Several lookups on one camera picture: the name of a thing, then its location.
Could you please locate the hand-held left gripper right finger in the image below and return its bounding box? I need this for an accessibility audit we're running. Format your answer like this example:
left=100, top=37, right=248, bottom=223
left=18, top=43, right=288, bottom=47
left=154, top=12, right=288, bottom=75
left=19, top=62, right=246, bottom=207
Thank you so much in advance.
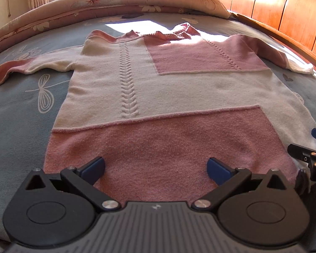
left=192, top=157, right=290, bottom=212

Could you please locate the folded pink floral quilt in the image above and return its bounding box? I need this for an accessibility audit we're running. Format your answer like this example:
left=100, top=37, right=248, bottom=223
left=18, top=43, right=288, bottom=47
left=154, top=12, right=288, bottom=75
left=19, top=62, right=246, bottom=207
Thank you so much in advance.
left=0, top=0, right=232, bottom=61

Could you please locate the pink and cream knit sweater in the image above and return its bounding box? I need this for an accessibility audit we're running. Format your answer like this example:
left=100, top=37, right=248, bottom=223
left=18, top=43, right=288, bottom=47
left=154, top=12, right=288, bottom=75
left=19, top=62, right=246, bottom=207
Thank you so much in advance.
left=0, top=23, right=316, bottom=203

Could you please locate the wooden headboard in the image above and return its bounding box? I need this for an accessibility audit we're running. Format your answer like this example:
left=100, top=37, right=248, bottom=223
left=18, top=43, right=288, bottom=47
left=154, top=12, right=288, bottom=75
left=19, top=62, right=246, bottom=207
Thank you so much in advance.
left=214, top=0, right=316, bottom=81

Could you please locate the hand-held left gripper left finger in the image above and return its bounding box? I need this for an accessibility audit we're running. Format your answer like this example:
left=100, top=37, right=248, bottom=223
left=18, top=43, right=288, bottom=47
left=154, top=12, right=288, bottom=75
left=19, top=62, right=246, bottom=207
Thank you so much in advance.
left=25, top=156, right=121, bottom=212

